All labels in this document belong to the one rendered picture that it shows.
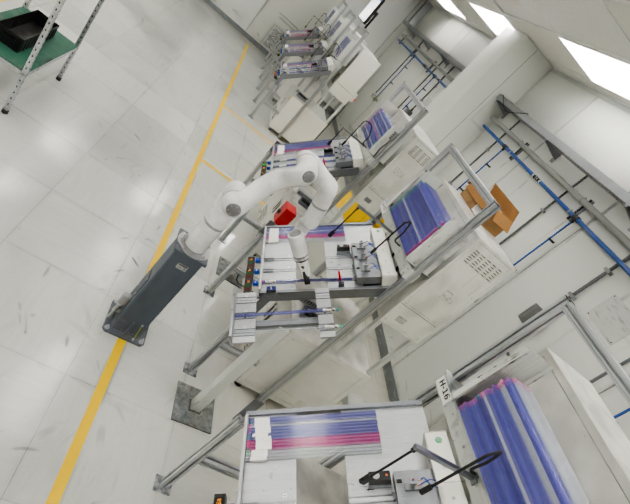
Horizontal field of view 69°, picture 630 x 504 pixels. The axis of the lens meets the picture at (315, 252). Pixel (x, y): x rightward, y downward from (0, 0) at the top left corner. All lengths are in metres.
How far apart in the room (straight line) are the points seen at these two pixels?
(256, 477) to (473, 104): 4.70
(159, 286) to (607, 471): 2.05
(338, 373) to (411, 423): 1.11
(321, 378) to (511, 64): 4.00
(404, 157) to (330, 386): 1.85
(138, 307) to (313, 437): 1.28
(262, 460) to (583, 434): 1.09
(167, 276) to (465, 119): 4.10
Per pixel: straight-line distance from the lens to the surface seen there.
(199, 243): 2.40
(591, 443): 1.77
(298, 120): 7.00
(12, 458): 2.36
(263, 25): 10.89
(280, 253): 2.83
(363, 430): 1.91
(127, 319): 2.79
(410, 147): 3.76
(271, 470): 1.86
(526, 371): 1.85
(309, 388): 3.08
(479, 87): 5.64
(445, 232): 2.39
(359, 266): 2.60
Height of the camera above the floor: 2.07
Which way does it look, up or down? 24 degrees down
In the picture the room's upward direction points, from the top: 46 degrees clockwise
